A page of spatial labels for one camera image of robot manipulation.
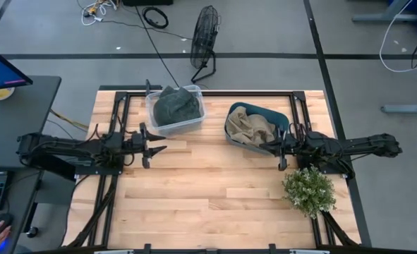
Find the grey table leg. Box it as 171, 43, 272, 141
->
351, 0, 417, 24

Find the black aluminium table frame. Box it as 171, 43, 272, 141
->
62, 84, 371, 254

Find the yellow cable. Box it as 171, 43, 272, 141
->
49, 109, 90, 130

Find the grey table foot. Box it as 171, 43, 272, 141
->
380, 103, 417, 114

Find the long black floor cable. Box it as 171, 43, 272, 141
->
133, 4, 181, 88

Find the black computer mouse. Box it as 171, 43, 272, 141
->
0, 212, 14, 244

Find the small green potted plant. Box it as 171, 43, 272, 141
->
282, 165, 337, 219

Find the white cable bundle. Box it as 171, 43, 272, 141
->
76, 0, 119, 26

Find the black desk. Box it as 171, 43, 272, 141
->
0, 75, 63, 254

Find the teal plastic bin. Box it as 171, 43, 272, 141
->
224, 102, 291, 156

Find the clear plastic bin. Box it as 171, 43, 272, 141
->
145, 84, 207, 137

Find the black box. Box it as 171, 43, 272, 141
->
122, 0, 174, 7

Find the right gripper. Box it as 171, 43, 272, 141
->
259, 128, 303, 171

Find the black floor fan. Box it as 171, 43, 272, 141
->
189, 5, 222, 85

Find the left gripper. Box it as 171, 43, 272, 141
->
128, 122, 168, 169

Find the coiled black cable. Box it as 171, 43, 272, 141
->
141, 6, 169, 30

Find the white floor cable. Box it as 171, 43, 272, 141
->
378, 0, 417, 73

